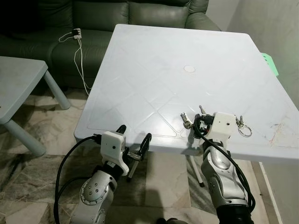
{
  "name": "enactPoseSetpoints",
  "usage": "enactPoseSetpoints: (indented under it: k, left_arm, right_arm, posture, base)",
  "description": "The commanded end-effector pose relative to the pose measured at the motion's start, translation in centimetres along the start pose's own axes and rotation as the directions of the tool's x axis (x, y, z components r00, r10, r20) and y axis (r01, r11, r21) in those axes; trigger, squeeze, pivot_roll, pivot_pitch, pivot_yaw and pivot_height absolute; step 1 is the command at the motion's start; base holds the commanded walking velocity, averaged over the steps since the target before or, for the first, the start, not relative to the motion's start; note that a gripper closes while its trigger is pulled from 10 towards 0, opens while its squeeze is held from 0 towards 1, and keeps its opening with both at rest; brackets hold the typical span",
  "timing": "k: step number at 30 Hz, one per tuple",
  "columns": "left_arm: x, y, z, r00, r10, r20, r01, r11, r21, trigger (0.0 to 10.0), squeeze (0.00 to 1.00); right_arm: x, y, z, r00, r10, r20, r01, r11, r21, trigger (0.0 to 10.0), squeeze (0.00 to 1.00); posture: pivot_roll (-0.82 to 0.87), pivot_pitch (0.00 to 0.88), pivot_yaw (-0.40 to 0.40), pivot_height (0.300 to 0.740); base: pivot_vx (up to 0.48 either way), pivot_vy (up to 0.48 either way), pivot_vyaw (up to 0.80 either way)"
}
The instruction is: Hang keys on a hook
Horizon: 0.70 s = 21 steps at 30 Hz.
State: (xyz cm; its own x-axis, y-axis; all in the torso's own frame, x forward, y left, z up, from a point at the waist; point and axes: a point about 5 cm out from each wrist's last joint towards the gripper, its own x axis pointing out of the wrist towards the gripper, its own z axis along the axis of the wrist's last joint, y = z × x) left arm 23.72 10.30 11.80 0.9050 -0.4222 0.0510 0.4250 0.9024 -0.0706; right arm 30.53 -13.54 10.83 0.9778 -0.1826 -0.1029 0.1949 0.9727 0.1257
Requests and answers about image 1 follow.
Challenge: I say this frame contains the silver keys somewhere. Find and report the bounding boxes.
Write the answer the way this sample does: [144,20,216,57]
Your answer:
[235,115,253,138]

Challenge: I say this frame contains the large white plastic table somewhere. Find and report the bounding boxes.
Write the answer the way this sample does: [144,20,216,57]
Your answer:
[74,23,299,188]

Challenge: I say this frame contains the green plastic stool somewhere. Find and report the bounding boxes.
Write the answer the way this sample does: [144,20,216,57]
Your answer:
[261,53,280,78]

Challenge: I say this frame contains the white power strip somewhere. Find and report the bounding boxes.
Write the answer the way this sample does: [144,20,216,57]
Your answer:
[70,28,83,39]

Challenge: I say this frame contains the small grey plastic table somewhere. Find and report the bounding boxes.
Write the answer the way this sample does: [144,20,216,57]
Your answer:
[0,56,71,157]

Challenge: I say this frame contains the dark green leather sofa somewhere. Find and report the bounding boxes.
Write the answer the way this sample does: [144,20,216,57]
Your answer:
[0,0,221,90]

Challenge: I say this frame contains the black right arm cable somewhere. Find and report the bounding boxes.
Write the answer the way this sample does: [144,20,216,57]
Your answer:
[192,122,256,214]

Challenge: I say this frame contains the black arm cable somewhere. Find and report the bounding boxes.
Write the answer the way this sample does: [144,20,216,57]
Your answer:
[54,134,103,224]
[192,122,256,214]

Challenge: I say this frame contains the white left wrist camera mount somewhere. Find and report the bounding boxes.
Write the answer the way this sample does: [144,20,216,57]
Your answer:
[100,131,129,176]

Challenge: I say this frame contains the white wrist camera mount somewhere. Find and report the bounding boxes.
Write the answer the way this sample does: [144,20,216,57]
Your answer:
[100,131,129,176]
[202,112,237,143]

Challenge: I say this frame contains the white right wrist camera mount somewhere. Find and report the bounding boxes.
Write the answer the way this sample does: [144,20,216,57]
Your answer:
[202,112,237,143]

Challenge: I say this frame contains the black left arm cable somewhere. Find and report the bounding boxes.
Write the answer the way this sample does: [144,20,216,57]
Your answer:
[54,134,103,224]

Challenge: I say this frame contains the long white cable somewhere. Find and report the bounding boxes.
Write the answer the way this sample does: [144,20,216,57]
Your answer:
[74,37,92,97]

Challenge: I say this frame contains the short looped white cable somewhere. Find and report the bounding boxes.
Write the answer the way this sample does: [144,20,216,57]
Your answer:
[58,32,73,43]

